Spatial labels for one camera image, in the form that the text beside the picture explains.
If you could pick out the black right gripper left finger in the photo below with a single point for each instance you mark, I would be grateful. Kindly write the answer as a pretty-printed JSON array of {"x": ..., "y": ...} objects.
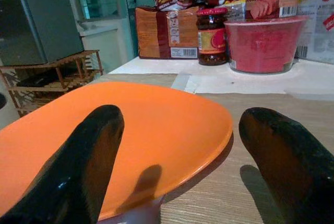
[{"x": 78, "y": 169}]

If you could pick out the brown noodle multipack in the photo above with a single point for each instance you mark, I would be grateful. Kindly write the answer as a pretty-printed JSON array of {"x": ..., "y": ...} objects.
[{"x": 151, "y": 33}]

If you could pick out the large beige table mat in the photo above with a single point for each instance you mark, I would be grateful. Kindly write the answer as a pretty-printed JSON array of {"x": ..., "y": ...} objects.
[{"x": 221, "y": 195}]

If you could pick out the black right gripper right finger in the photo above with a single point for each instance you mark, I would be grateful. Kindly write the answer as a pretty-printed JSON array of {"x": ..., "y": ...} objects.
[{"x": 292, "y": 169}]

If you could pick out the chili jar with red lid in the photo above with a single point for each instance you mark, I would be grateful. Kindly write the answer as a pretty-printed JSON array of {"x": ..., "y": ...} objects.
[{"x": 211, "y": 41}]

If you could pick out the white printed flour bag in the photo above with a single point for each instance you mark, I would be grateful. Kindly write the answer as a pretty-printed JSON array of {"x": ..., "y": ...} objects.
[{"x": 318, "y": 38}]

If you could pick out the orange oval plate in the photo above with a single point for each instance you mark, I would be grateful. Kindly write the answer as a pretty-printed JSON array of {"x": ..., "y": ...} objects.
[{"x": 161, "y": 119}]

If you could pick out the clear wrapped snack packet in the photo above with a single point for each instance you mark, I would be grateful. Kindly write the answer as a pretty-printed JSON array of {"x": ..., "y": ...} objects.
[{"x": 235, "y": 10}]

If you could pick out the grey box appliance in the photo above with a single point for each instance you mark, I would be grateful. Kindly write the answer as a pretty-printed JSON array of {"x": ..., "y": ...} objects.
[{"x": 39, "y": 25}]

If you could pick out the wooden slatted shelf rack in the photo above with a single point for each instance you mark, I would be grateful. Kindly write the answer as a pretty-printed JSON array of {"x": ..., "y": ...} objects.
[{"x": 78, "y": 57}]

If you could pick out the red plastic bowl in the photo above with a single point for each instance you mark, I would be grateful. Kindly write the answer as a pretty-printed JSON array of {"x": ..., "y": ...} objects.
[{"x": 261, "y": 46}]

